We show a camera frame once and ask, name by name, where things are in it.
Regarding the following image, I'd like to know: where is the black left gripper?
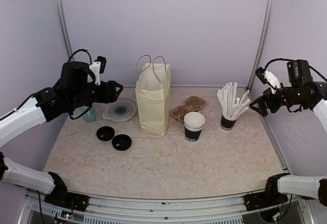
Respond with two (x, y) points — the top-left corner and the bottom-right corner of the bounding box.
(69, 80), (123, 110)

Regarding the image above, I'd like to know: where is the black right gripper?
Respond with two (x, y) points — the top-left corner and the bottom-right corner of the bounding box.
(251, 85), (308, 116)

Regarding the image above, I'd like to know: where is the black plastic cup lid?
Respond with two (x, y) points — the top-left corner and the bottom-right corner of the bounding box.
(96, 126), (115, 141)

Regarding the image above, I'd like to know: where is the black paper coffee cup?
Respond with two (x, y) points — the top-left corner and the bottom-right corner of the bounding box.
(184, 112), (205, 128)

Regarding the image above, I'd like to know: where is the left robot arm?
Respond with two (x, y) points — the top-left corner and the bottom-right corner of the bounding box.
(1, 61), (123, 206)

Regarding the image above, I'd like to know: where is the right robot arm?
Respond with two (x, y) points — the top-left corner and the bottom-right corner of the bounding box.
(244, 59), (326, 211)

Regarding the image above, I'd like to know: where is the cream paper takeout bag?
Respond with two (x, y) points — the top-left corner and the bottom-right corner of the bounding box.
(135, 55), (171, 136)

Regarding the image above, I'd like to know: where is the white wrapped straws bundle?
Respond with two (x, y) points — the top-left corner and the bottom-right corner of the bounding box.
(217, 82), (250, 120)

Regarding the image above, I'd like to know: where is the blue translucent cup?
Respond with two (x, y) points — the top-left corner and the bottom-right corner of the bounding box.
(83, 106), (97, 123)

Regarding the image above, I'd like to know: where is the black cup holding straws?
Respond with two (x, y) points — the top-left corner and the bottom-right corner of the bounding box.
(220, 114), (237, 132)

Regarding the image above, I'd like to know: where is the brown cardboard cup carrier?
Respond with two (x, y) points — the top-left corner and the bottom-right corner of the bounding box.
(171, 96), (206, 123)

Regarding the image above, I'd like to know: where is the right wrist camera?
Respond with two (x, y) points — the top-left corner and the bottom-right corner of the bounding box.
(255, 67), (281, 94)

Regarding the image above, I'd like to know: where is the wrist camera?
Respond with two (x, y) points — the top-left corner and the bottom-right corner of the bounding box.
(255, 67), (281, 94)
(87, 56), (107, 86)

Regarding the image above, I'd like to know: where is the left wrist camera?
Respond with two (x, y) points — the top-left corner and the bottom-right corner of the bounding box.
(87, 56), (107, 86)

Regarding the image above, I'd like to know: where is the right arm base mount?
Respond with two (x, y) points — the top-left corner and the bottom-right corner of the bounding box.
(243, 191), (288, 211)

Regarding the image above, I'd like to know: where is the aluminium front frame rail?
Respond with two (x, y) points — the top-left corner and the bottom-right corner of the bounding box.
(16, 191), (316, 223)

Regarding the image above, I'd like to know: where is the right aluminium frame post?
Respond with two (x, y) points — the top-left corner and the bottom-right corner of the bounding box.
(246, 0), (274, 90)

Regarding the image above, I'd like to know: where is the aluminium frame post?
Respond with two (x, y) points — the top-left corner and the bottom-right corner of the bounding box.
(55, 0), (72, 56)
(246, 0), (274, 90)

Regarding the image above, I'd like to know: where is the left aluminium frame post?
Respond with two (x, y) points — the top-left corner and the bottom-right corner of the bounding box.
(55, 0), (72, 56)

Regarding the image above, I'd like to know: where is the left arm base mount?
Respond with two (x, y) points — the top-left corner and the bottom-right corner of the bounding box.
(44, 191), (89, 212)

